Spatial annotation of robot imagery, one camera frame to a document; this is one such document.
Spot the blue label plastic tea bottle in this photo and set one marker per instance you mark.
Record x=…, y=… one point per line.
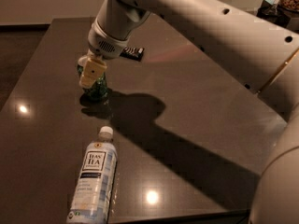
x=91, y=199

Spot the black bag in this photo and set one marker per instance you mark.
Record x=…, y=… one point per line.
x=281, y=17

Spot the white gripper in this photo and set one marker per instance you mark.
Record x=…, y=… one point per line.
x=105, y=43

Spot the green soda can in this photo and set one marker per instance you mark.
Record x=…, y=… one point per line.
x=99, y=90

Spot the black snack bar wrapper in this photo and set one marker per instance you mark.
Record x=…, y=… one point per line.
x=135, y=54

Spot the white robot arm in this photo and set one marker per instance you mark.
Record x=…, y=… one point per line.
x=257, y=53

